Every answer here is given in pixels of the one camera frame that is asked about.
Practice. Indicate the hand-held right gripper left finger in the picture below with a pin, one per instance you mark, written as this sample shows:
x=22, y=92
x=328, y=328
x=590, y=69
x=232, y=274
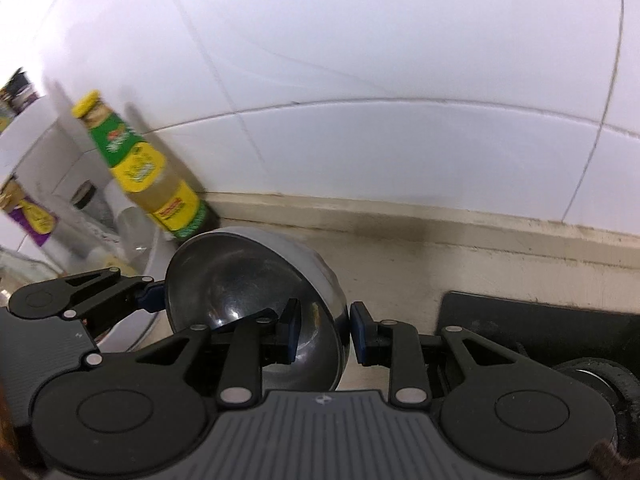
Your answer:
x=291, y=332

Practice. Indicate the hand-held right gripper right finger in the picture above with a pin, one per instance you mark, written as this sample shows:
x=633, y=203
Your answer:
x=359, y=334

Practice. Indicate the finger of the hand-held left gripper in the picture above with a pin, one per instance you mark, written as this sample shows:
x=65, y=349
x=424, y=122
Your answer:
x=107, y=332
x=152, y=296

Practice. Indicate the wide steel bowl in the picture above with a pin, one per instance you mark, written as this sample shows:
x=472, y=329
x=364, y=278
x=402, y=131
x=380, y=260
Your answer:
x=240, y=290

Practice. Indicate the white round tray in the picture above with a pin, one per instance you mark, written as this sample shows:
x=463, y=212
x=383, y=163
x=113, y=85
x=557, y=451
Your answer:
x=131, y=334

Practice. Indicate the yellow label oil bottle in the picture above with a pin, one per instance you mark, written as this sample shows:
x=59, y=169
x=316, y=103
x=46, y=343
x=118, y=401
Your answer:
x=150, y=175

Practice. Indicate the purple label bottle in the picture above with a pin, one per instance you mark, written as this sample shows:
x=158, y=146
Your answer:
x=32, y=215

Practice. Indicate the black gas stove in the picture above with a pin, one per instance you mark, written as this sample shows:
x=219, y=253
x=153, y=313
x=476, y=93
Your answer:
x=525, y=325

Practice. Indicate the dark lidded jar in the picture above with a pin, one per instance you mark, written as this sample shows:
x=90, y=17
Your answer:
x=22, y=87

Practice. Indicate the dark brown fuzzy cloth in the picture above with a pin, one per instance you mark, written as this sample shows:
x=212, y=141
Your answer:
x=612, y=460

